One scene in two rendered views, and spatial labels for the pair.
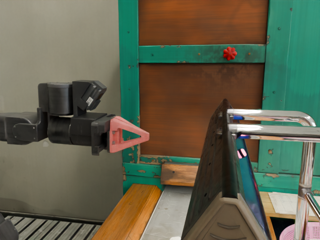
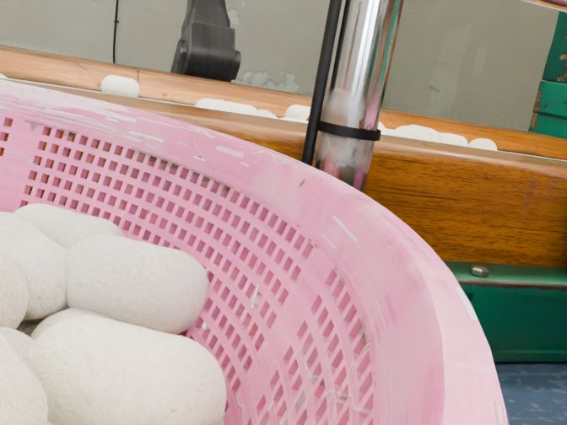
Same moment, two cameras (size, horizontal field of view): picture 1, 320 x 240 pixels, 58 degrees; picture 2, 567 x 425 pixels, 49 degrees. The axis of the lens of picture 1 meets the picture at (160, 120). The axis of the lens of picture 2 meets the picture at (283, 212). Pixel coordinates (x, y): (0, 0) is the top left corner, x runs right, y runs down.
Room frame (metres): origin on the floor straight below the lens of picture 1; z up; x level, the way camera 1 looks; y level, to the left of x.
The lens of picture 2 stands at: (0.24, -0.45, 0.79)
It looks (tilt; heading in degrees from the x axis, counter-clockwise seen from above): 13 degrees down; 56
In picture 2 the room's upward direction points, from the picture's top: 10 degrees clockwise
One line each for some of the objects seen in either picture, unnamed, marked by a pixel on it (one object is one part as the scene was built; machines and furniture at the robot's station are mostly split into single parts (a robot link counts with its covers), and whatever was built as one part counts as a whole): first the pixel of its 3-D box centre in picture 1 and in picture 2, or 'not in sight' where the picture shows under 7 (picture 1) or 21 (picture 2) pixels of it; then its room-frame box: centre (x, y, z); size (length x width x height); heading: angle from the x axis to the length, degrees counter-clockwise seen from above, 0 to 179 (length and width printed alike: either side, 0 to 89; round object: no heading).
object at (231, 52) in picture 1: (230, 53); not in sight; (0.95, -0.23, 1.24); 0.04 x 0.02 x 0.04; 78
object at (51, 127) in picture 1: (65, 127); not in sight; (0.59, 0.20, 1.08); 0.07 x 0.06 x 0.07; 80
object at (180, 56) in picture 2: not in sight; (205, 66); (0.63, 0.40, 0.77); 0.09 x 0.06 x 0.06; 170
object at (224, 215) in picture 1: (225, 138); not in sight; (0.50, -0.12, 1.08); 0.62 x 0.08 x 0.07; 168
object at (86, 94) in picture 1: (92, 105); not in sight; (0.58, 0.14, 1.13); 0.07 x 0.06 x 0.11; 170
